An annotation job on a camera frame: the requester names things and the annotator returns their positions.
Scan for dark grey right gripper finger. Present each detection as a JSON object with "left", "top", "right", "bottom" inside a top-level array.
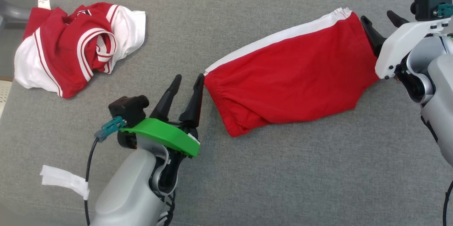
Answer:
[
  {"left": 360, "top": 15, "right": 387, "bottom": 57},
  {"left": 387, "top": 10, "right": 410, "bottom": 28}
]

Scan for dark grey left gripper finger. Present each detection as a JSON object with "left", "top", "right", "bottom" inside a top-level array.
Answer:
[
  {"left": 150, "top": 74, "right": 182, "bottom": 122},
  {"left": 179, "top": 74, "right": 205, "bottom": 129}
]

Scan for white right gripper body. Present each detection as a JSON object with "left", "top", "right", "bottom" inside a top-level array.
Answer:
[{"left": 375, "top": 17, "right": 450, "bottom": 80}]

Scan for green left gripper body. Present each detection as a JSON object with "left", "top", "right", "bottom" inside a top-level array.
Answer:
[{"left": 119, "top": 118, "right": 200, "bottom": 157}]

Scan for red shorts with white stripe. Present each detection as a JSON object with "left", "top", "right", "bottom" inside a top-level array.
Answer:
[{"left": 204, "top": 7, "right": 381, "bottom": 138}]

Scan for red and white shirt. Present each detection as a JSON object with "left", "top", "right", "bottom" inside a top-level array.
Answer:
[{"left": 14, "top": 0, "right": 146, "bottom": 99}]

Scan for grey fabric sofa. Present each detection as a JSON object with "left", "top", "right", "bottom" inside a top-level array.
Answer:
[{"left": 0, "top": 0, "right": 453, "bottom": 226}]

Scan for white tape tag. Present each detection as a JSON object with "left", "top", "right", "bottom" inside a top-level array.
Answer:
[{"left": 40, "top": 165, "right": 90, "bottom": 200}]

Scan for beige perforated basket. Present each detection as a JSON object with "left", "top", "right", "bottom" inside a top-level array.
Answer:
[{"left": 0, "top": 77, "right": 13, "bottom": 118}]

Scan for grey metal tube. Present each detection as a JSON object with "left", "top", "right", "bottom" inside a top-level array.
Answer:
[{"left": 0, "top": 0, "right": 31, "bottom": 25}]

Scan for black cable with teal plug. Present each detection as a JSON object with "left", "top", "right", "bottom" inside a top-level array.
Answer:
[
  {"left": 84, "top": 116, "right": 127, "bottom": 226},
  {"left": 437, "top": 3, "right": 453, "bottom": 18}
]

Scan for thin black cable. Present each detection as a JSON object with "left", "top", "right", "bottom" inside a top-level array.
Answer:
[{"left": 443, "top": 180, "right": 453, "bottom": 226}]

